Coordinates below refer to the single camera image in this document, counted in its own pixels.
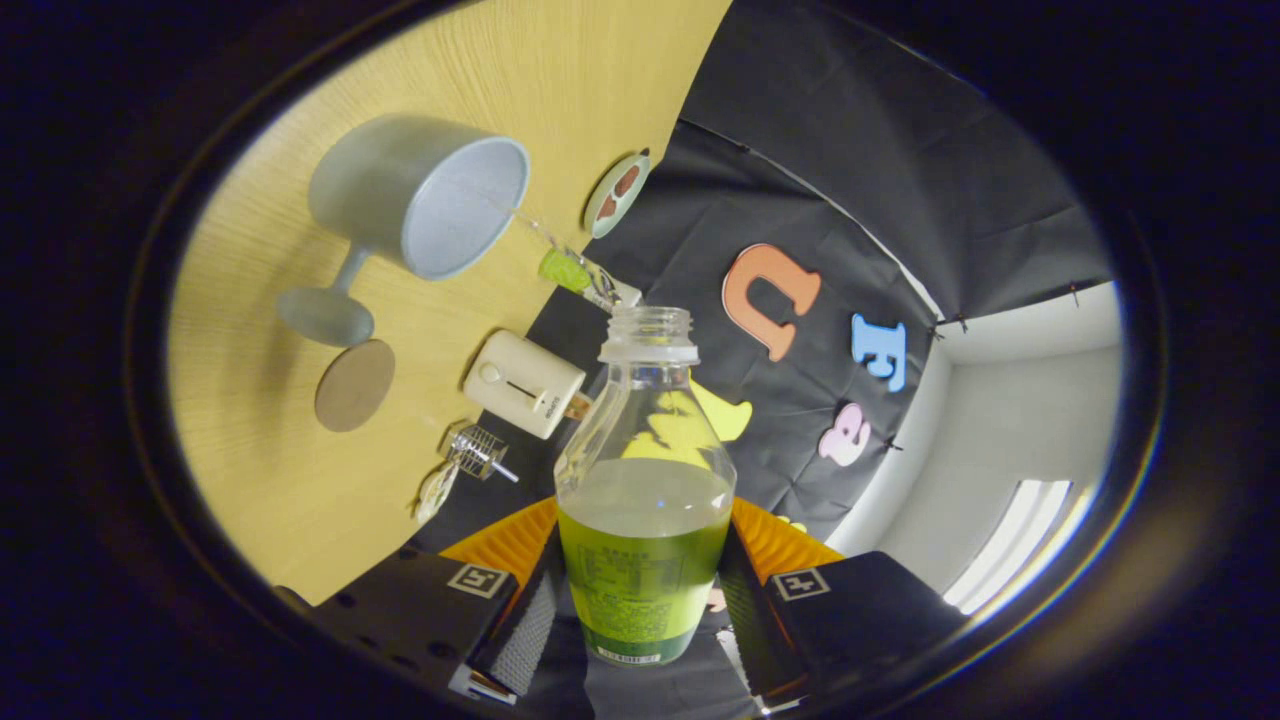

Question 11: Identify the wooden table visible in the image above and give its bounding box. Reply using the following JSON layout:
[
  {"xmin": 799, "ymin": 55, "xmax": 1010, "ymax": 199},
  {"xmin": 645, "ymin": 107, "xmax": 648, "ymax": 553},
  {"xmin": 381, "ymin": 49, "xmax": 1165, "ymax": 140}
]
[{"xmin": 165, "ymin": 0, "xmax": 736, "ymax": 606}]

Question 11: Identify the small capped green drink bottle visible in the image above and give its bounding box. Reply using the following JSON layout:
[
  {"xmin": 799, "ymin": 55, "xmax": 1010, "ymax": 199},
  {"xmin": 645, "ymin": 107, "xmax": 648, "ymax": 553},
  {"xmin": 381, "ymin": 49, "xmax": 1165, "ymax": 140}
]
[{"xmin": 538, "ymin": 247, "xmax": 643, "ymax": 313}]

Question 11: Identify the clear juice bottle green label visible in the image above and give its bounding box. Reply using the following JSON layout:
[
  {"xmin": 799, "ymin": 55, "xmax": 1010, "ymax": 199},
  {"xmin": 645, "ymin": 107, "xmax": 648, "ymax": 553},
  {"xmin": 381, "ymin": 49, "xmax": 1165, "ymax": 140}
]
[{"xmin": 553, "ymin": 305, "xmax": 738, "ymax": 667}]

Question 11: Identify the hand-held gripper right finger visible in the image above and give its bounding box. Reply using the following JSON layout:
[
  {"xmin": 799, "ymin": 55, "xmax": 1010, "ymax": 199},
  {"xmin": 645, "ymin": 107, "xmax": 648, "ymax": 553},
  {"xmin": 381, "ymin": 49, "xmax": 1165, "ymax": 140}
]
[{"xmin": 718, "ymin": 497, "xmax": 969, "ymax": 713}]

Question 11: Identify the white toaster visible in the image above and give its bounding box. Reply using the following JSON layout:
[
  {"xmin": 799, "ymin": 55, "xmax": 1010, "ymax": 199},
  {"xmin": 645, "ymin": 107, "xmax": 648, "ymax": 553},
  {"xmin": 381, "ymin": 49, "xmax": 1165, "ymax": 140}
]
[{"xmin": 462, "ymin": 330, "xmax": 587, "ymax": 441}]

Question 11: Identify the metal wire holder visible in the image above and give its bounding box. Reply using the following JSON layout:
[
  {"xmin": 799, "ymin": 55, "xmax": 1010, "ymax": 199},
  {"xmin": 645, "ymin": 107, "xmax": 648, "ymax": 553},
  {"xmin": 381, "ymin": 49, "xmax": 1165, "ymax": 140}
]
[{"xmin": 447, "ymin": 425, "xmax": 511, "ymax": 484}]

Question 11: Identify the white cup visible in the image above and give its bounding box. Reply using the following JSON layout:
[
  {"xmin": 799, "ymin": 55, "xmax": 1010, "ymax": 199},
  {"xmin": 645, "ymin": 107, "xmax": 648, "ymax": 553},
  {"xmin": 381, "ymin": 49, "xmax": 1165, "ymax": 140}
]
[{"xmin": 277, "ymin": 113, "xmax": 531, "ymax": 349}]

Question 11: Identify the pale green plate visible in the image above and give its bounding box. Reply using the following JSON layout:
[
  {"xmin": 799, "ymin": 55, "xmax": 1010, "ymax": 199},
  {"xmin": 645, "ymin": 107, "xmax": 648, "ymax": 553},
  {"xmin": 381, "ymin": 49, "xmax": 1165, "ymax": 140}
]
[{"xmin": 583, "ymin": 149, "xmax": 652, "ymax": 239}]

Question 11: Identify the brown round coaster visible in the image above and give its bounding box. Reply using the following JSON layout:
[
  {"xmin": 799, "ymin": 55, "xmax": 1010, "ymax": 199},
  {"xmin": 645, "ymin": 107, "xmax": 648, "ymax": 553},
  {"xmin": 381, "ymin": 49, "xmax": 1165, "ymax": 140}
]
[{"xmin": 314, "ymin": 339, "xmax": 396, "ymax": 433}]

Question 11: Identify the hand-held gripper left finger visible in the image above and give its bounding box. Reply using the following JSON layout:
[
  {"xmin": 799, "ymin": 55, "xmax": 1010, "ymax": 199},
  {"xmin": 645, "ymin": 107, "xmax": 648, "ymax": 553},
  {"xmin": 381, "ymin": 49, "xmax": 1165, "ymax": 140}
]
[{"xmin": 275, "ymin": 497, "xmax": 569, "ymax": 706}]

